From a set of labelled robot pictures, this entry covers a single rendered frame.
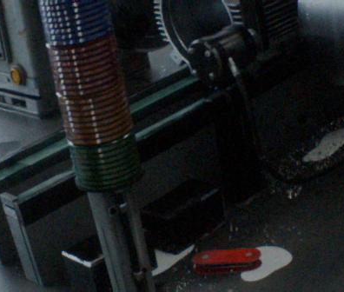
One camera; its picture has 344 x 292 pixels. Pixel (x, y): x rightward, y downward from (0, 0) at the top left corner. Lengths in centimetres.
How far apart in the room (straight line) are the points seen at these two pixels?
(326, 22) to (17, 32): 73
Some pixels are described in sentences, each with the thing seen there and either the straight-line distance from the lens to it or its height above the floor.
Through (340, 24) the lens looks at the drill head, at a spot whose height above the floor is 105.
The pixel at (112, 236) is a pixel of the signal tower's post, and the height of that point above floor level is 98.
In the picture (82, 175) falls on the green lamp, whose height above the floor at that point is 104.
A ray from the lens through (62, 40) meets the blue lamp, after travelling 70.
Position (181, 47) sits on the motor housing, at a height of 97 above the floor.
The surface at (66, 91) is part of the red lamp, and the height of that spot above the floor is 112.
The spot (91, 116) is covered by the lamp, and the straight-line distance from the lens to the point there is 72.
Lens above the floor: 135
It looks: 20 degrees down
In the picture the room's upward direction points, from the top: 12 degrees counter-clockwise
